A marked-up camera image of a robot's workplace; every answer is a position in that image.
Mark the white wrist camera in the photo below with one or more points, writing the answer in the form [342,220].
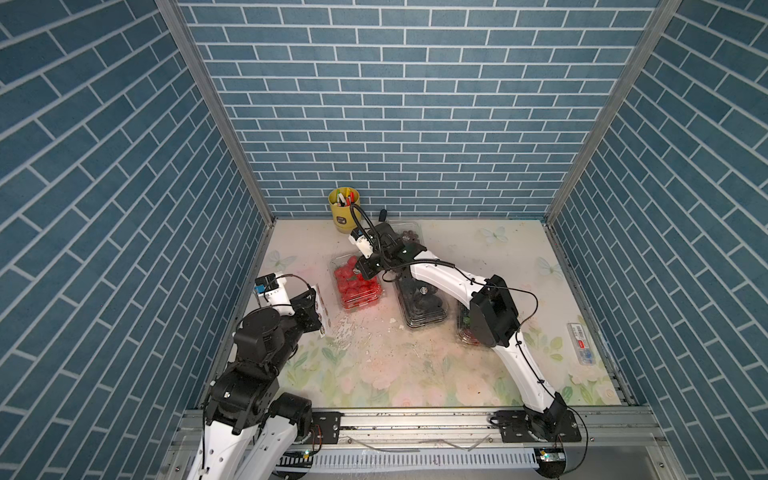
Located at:
[269,291]
[359,239]

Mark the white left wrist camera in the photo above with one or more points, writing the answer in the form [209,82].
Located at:
[269,291]

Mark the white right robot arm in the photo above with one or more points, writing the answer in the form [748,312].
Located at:
[493,321]

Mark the yellow pen cup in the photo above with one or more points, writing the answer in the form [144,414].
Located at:
[340,201]

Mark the clear box of dark grapes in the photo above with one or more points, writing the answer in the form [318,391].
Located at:
[409,238]

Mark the metal base rail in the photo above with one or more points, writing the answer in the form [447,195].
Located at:
[401,428]

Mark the white perforated cable tray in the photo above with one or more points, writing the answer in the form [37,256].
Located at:
[358,461]

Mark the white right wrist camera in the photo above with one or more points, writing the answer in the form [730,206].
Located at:
[359,239]

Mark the clear box of mixed grapes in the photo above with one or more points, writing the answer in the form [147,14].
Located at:
[463,321]

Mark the small red white packet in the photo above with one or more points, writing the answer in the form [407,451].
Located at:
[580,339]

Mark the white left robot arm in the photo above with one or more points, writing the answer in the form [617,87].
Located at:
[248,426]

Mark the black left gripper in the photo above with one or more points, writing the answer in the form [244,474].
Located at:
[305,309]

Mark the clear box of strawberries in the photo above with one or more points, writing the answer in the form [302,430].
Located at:
[352,290]

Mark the clear box of avocados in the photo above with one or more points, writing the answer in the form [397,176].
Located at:
[420,302]

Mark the white fruit sticker sheet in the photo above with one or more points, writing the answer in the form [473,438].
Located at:
[322,312]

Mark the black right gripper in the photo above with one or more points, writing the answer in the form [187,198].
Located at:
[363,266]

